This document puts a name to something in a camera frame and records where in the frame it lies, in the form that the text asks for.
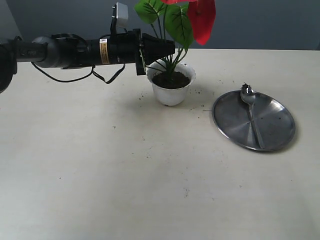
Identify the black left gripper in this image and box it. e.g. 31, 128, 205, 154
87, 28, 175, 76

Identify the red artificial flower with leaves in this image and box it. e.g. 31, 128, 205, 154
134, 0, 216, 75

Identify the stainless steel spork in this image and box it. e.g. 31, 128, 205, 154
240, 82, 265, 149

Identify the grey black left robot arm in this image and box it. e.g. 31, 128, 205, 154
0, 28, 175, 92

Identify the dark soil in pot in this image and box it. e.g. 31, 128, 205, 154
152, 71, 190, 89

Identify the white plastic flower pot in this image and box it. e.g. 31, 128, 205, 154
146, 60, 196, 107

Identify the round stainless steel plate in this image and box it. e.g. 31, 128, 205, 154
211, 90, 296, 152

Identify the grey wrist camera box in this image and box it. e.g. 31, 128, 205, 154
110, 2, 129, 35

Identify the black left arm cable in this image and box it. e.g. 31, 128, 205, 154
31, 62, 127, 85

